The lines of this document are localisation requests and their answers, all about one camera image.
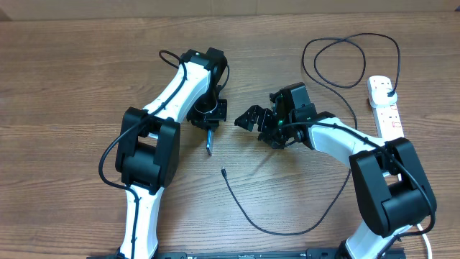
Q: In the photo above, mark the white power strip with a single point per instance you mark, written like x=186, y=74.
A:
x=387, y=119

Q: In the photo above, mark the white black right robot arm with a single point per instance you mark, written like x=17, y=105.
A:
x=394, y=196

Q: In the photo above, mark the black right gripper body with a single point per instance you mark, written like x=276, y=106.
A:
x=277, y=134

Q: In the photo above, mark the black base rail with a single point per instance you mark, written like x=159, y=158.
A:
x=251, y=254

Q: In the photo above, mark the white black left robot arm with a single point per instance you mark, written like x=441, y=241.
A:
x=144, y=158

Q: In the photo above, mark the white charger plug adapter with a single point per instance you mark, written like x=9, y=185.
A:
x=379, y=96

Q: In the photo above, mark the Samsung Galaxy smartphone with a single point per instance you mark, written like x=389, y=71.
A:
x=209, y=142

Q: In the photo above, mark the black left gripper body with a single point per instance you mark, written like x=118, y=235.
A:
x=208, y=109

